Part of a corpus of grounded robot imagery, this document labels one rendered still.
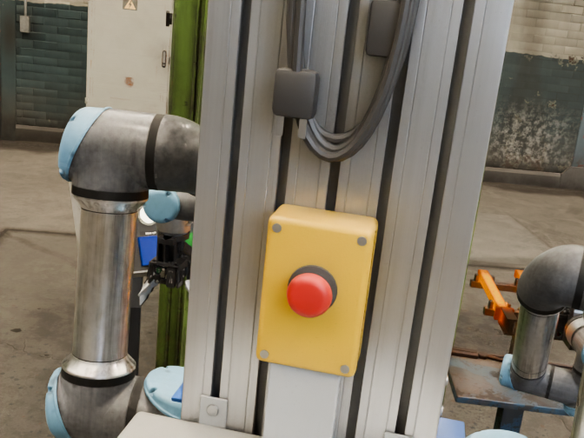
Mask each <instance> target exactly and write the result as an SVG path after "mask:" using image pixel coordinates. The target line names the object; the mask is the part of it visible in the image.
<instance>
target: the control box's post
mask: <svg viewBox="0 0 584 438"><path fill-rule="evenodd" d="M142 287H143V276H142V277H135V278H133V282H132V294H131V306H130V319H129V341H128V354H129V355H130V356H131V357H132V358H133V359H134V360H135V362H136V376H138V368H139V349H140V330H141V312H142V306H141V305H140V296H138V294H139V293H140V292H141V290H142Z"/></svg>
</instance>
